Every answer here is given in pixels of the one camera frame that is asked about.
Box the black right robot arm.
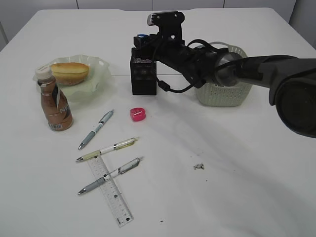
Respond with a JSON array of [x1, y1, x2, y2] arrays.
[[132, 34, 316, 137]]

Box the frosted green glass plate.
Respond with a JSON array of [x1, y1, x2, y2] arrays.
[[45, 54, 112, 102]]

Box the black mesh pen holder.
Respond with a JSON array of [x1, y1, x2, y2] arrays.
[[130, 47, 157, 95]]

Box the blue pencil sharpener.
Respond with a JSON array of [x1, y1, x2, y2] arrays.
[[137, 34, 149, 38]]

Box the brown Nescafe coffee bottle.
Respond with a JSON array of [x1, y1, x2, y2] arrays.
[[35, 66, 73, 131]]

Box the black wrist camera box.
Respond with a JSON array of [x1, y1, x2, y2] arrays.
[[147, 11, 185, 40]]

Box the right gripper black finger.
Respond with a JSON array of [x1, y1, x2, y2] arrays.
[[133, 36, 150, 49]]

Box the lilac grip white pen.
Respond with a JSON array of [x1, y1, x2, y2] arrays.
[[78, 157, 144, 195]]

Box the pink pencil sharpener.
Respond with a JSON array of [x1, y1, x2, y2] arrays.
[[130, 107, 146, 122]]

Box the cream grip white pen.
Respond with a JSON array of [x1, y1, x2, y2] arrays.
[[75, 137, 139, 162]]

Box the tiny grey paper scrap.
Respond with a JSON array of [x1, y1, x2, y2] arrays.
[[193, 163, 204, 170]]

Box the grey grip white pen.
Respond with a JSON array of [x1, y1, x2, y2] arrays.
[[78, 109, 114, 150]]

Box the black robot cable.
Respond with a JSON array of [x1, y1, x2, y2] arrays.
[[153, 39, 230, 94]]

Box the golden bread roll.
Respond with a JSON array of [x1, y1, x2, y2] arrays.
[[50, 62, 90, 86]]

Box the pale green plastic basket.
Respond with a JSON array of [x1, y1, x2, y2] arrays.
[[195, 41, 252, 107]]

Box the clear plastic ruler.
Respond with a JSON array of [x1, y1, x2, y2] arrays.
[[87, 157, 134, 228]]

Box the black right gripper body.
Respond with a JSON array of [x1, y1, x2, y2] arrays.
[[145, 34, 198, 74]]

